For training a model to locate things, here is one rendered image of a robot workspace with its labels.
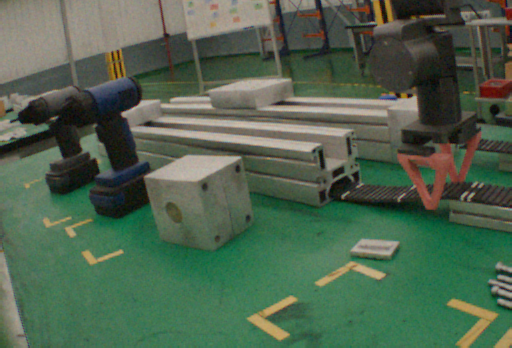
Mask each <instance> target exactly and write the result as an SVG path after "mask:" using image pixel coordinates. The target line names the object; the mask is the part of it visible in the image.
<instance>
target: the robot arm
mask: <svg viewBox="0 0 512 348"><path fill-rule="evenodd" d="M389 3H390V8H391V13H392V20H393V21H389V22H390V23H386V24H382V25H381V24H380V25H379V26H377V27H375V28H374V29H373V33H374V34H373V36H374V44H373V45H374V46H373V47H372V49H371V51H370V59H369V65H370V69H371V71H372V73H373V75H374V77H375V79H376V80H377V81H378V83H379V84H380V86H382V87H383V88H385V89H386V90H388V91H389V92H393V93H399V92H402V91H406V90H409V89H411V88H413V87H415V89H416V101H417V109H418V115H419V119H417V120H415V121H414V122H412V123H410V124H407V125H405V126H403V127H402V128H401V137H402V140H405V143H404V144H402V145H400V146H399V147H398V148H397V152H398V161H399V162H400V164H401V165H402V166H403V168H404V169H405V172H406V173H407V174H408V176H409V177H410V178H411V179H410V180H411V181H412V182H413V183H414V184H415V187H416V189H417V190H418V192H419V196H420V197H421V199H422V201H423V203H424V205H425V207H426V209H429V210H435V209H436V208H437V206H438V204H439V201H440V198H441V195H442V189H443V186H444V184H445V180H446V177H447V174H449V176H450V179H451V181H454V183H455V182H457V181H460V183H462V182H463V181H464V179H465V176H466V175H467V171H468V168H469V166H470V162H471V161H472V159H473V155H474V153H475V151H476V148H477V146H478V142H479V140H480V137H481V135H482V132H481V126H479V125H476V123H477V115H476V112H471V111H462V110H461V99H460V90H459V83H458V72H457V66H456V57H455V49H454V44H453V34H452V33H449V31H448V30H439V29H438V28H437V27H436V25H435V24H442V23H443V24H446V23H450V24H451V23H454V22H455V23H457V22H462V17H461V10H460V7H462V8H463V7H464V5H463V0H389ZM443 14H444V15H445V16H444V17H440V16H439V17H429V18H428V17H424V18H421V17H420V18H411V16H412V17H416V16H430V15H432V16H434V15H443ZM429 141H430V142H431V141H432V143H435V144H439V146H440V148H441V153H437V152H435V147H434V146H423V145H424V144H426V143H428V142H429ZM450 144H455V145H461V144H467V150H466V152H465V157H464V160H463V162H462V166H461V169H460V172H459V174H457V172H456V169H455V164H454V161H453V157H452V149H451V145H450ZM417 165H423V166H430V168H431V169H435V170H436V174H435V182H434V189H433V193H432V196H431V197H430V196H429V194H428V192H427V189H426V185H425V183H424V181H423V179H422V175H421V174H420V172H419V170H418V168H417V167H418V166H417Z"/></svg>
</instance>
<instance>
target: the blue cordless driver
mask: <svg viewBox="0 0 512 348"><path fill-rule="evenodd" d="M141 100H142V86H141V84H140V83H139V82H138V80H137V79H136V77H132V76H128V77H121V78H118V79H116V80H114V81H110V82H107V83H103V84H100V85H96V86H94V87H92V88H89V89H85V90H83V91H82V92H79V93H76V94H72V95H70V97H69V98H68V101H67V102H66V103H65V104H63V105H62V106H61V107H59V108H58V109H57V110H56V113H55V118H52V119H50V120H47V121H45V124H46V125H47V124H49V123H52V122H55V121H57V123H58V124H59V126H62V127H63V126H71V125H74V126H76V127H77V128H81V127H84V126H87V125H90V124H95V123H97V126H96V127H95V131H96V135H97V137H98V139H99V141H100V142H103V144H104V147H105V149H106V154H107V156H108V159H109V161H110V164H111V166H112V169H109V170H107V171H105V172H103V173H101V174H99V175H97V176H95V180H96V186H94V187H91V189H90V191H89V192H90V194H89V195H88V197H89V200H90V203H91V204H92V205H93V206H94V208H95V211H96V212H97V213H98V214H101V215H103V216H108V217H114V218H119V217H123V216H125V215H126V214H127V213H129V212H131V211H133V210H134V209H136V208H138V207H140V206H143V205H145V204H146V203H148V202H150V200H149V196H148V192H147V188H146V184H145V180H144V176H146V175H148V174H150V173H151V172H153V171H155V170H157V169H151V168H150V163H149V162H148V161H139V158H138V156H137V153H136V151H135V148H136V147H137V146H136V144H135V141H134V136H133V134H132V131H131V129H130V126H129V124H128V121H127V120H128V119H127V118H125V117H122V115H121V113H122V112H125V111H129V110H131V109H132V108H134V107H137V106H139V104H140V103H141Z"/></svg>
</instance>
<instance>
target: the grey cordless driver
mask: <svg viewBox="0 0 512 348"><path fill-rule="evenodd" d="M82 91H83V90H82V89H81V87H78V86H77V85H75V86H69V87H66V88H65V89H62V90H59V91H55V92H52V93H49V94H46V95H43V96H41V97H39V98H38V99H35V100H32V101H30V102H29V103H28V105H27V106H26V107H25V108H23V109H22V110H20V111H19V112H18V118H16V119H13V120H11V121H10V123H13V122H16V121H19V122H20V123H21V125H22V124H33V125H34V126H38V125H41V124H43V123H45V121H47V120H50V119H52V118H55V113H56V110H57V109H58V108H59V107H61V106H62V105H63V104H65V103H66V102H67V101H68V98H69V97H70V95H72V94H76V93H79V92H82ZM48 126H49V130H50V132H51V135H52V136H55V139H56V141H57V145H58V147H59V149H60V153H61V155H62V157H61V158H59V159H57V160H55V161H53V162H50V163H49V165H50V168H51V170H50V171H48V172H46V173H45V181H46V184H47V185H49V190H50V191H51V192H55V193H57V194H62V195H65V194H67V193H69V192H70V191H73V190H74V189H75V190H76V189H78V188H80V187H82V186H83V185H86V184H87V183H89V182H91V181H93V180H95V176H97V175H99V174H101V173H100V169H99V166H98V162H97V159H96V158H95V157H90V153H89V151H83V148H82V146H81V144H80V141H81V139H80V135H79V133H78V130H77V127H76V126H74V125H71V126H63V127H62V126H59V124H58V123H57V121H55V122H52V123H49V125H48Z"/></svg>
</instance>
